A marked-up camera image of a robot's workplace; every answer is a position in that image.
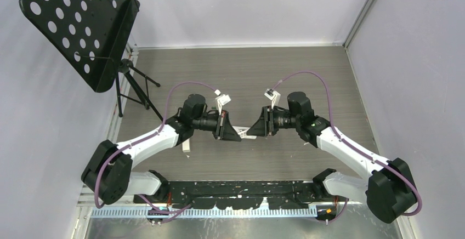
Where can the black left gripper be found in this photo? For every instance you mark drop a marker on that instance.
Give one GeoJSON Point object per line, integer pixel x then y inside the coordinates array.
{"type": "Point", "coordinates": [224, 129]}

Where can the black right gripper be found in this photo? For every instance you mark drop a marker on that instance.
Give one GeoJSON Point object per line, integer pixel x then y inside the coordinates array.
{"type": "Point", "coordinates": [265, 124]}

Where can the white remote control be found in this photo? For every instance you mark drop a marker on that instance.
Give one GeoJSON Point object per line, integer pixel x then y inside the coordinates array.
{"type": "Point", "coordinates": [242, 132]}
{"type": "Point", "coordinates": [186, 146]}

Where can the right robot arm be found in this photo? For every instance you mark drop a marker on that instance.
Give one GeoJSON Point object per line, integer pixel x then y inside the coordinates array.
{"type": "Point", "coordinates": [385, 186]}

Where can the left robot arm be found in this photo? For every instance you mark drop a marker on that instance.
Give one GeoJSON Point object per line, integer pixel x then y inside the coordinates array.
{"type": "Point", "coordinates": [109, 173]}

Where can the black music stand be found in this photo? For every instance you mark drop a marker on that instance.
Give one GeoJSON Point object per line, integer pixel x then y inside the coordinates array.
{"type": "Point", "coordinates": [92, 36]}

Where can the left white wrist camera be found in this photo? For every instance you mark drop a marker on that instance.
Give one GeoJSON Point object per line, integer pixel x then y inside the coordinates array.
{"type": "Point", "coordinates": [221, 100]}

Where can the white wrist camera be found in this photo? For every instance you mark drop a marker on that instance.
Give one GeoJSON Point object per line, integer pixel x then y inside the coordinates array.
{"type": "Point", "coordinates": [274, 96]}
{"type": "Point", "coordinates": [221, 100]}

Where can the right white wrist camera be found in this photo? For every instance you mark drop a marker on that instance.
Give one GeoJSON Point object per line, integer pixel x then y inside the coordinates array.
{"type": "Point", "coordinates": [274, 96]}

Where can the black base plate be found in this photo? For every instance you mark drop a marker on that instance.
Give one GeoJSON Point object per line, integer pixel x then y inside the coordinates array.
{"type": "Point", "coordinates": [240, 195]}

